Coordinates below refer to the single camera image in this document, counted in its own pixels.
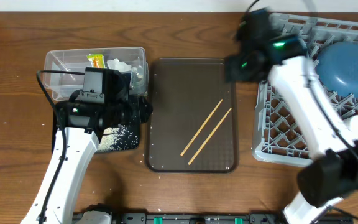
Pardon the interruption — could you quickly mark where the green orange snack wrapper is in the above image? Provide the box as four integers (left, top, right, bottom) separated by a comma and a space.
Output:
86, 54, 106, 68

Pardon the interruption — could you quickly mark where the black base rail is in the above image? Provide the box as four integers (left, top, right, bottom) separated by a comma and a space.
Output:
73, 212, 354, 224

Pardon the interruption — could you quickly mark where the dark blue plate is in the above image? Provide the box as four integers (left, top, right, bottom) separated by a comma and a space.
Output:
316, 42, 358, 98

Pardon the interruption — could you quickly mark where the clear plastic bin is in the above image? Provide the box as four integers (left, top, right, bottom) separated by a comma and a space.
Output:
43, 47, 149, 101

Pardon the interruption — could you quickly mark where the white napkin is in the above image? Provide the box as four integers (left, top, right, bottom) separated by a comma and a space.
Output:
107, 58, 132, 73

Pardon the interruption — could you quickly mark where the black plastic bin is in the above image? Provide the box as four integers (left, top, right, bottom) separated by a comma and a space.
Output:
56, 96, 147, 153

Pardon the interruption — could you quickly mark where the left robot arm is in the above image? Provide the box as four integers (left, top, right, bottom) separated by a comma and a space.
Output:
22, 67, 152, 223

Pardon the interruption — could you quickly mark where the spilled white rice pile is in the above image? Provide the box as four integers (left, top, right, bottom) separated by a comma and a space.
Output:
96, 124, 140, 153

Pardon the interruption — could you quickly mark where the brown serving tray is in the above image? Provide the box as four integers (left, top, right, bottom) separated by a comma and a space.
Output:
145, 58, 239, 174

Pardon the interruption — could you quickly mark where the wooden chopstick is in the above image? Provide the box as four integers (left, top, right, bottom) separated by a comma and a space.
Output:
188, 108, 232, 166
180, 99, 223, 156

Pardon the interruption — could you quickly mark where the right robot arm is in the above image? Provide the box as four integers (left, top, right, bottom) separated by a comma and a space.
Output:
224, 8, 358, 223

